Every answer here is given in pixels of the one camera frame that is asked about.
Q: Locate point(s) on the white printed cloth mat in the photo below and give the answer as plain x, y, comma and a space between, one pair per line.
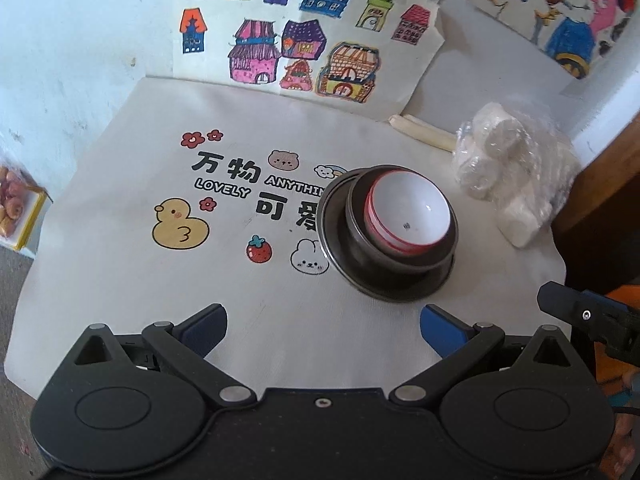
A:
196, 194

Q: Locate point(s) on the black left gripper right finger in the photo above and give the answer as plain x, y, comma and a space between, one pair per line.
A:
464, 351

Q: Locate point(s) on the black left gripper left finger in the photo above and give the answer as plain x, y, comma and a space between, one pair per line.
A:
181, 351

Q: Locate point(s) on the cream stick back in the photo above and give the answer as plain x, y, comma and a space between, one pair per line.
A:
430, 124

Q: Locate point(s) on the house drawings paper sheet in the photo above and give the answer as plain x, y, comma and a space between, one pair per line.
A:
363, 56

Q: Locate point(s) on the wooden door frame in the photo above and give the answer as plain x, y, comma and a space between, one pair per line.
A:
616, 166

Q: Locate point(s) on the steel plate with sticker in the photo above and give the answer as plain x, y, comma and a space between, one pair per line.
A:
347, 245

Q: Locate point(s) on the teddy bear painting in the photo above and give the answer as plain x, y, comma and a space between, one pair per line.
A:
574, 33

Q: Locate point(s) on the steel bowl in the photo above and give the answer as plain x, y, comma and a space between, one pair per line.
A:
400, 220

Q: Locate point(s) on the cream stick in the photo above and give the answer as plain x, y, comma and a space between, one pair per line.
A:
399, 124
430, 124

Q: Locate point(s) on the white bowl with speck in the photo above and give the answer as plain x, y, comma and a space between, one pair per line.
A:
406, 213

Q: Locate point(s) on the person's right hand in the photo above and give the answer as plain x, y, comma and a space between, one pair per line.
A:
620, 453

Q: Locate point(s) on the yellow framed picture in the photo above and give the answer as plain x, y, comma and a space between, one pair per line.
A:
22, 204

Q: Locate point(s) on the clear bag of white rolls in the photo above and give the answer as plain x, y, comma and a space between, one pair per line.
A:
519, 161

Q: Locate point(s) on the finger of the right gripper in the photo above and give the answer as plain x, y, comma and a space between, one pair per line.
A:
605, 320

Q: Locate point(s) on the cream stick front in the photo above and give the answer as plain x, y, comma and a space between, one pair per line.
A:
399, 124

